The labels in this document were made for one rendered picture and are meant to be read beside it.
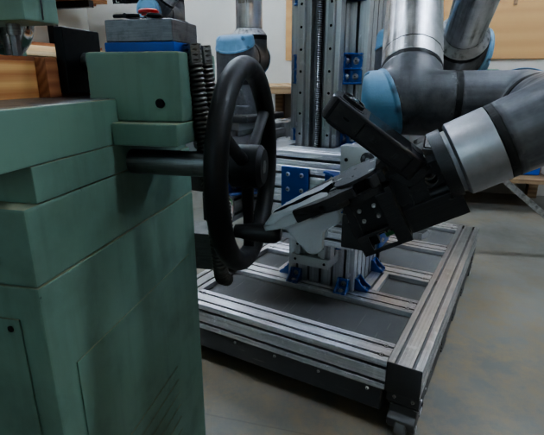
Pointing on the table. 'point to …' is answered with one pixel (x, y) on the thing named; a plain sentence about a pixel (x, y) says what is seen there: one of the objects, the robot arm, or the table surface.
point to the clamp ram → (74, 57)
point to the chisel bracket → (18, 14)
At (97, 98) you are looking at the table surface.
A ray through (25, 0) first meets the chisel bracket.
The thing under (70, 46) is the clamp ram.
